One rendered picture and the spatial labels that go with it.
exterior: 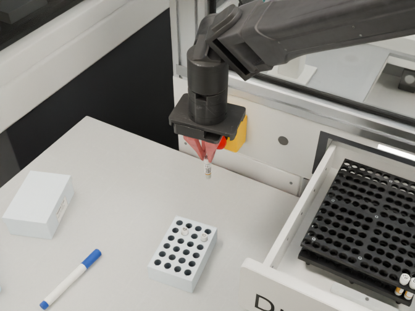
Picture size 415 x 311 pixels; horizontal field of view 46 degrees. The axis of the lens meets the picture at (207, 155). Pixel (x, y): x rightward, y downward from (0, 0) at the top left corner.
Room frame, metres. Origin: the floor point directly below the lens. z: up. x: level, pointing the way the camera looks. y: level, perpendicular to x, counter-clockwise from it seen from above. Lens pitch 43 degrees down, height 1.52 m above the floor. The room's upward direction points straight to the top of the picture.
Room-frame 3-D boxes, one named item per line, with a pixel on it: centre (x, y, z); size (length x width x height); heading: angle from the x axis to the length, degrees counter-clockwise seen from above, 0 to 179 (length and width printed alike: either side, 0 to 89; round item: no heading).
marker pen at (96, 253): (0.49, 0.24, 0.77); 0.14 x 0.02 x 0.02; 146
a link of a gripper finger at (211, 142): (0.59, 0.01, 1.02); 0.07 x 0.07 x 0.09; 70
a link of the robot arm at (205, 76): (0.58, 0.00, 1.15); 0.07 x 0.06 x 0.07; 171
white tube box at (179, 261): (0.54, 0.04, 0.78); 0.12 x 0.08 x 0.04; 159
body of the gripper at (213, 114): (0.58, 0.00, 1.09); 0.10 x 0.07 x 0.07; 70
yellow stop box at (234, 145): (0.77, -0.04, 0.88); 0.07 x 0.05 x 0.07; 61
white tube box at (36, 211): (0.65, 0.33, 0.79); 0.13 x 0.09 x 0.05; 171
